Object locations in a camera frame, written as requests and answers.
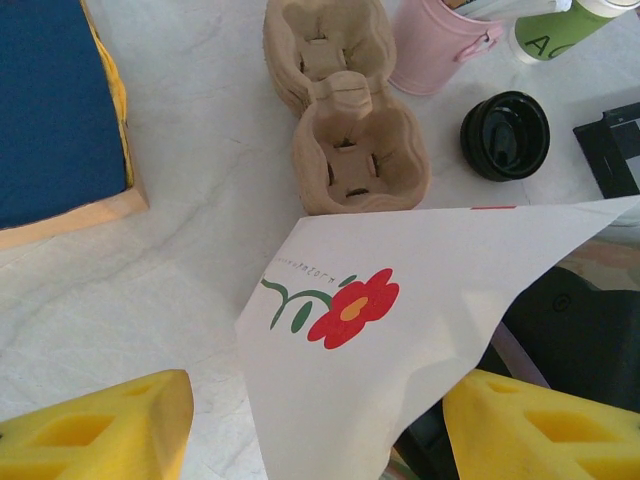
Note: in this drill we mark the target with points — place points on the yellow napkin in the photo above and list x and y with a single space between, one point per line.
117 100

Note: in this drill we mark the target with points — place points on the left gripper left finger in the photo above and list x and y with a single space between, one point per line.
75 445

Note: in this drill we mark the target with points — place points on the pink straw holder cup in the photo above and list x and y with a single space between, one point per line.
430 50

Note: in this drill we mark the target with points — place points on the white flower paper bag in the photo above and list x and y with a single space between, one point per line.
400 250

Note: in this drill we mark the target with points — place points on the stack of black lids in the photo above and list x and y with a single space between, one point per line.
505 140

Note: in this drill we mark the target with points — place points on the black grey chessboard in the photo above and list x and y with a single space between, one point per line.
615 155

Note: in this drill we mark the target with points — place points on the stack of green paper cups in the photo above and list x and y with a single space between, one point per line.
550 35

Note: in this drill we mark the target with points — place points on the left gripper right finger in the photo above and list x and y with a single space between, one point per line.
550 440

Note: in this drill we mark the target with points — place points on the white wrapped straw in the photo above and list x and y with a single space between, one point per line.
500 7

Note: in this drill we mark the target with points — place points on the stack of pulp cup carriers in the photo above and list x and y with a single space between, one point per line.
350 150

